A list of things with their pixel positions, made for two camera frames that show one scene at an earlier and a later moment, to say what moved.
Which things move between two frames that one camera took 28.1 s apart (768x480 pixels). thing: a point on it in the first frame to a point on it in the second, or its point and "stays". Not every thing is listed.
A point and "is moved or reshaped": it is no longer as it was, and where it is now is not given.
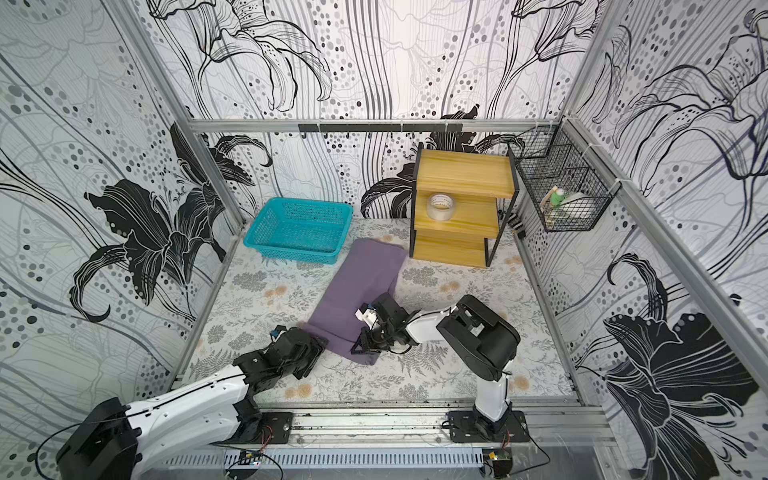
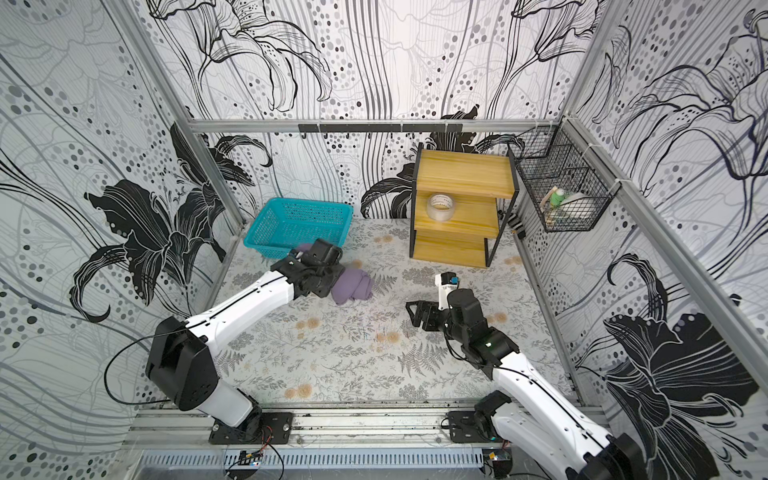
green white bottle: [557, 198] stays
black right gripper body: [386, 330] to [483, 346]
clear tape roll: [440, 207] stays
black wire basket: [568, 181] stays
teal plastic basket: [282, 229] stays
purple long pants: [350, 273] is moved or reshaped
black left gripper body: [309, 357] to [327, 275]
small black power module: [501, 459] stays
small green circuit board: [250, 457] stays
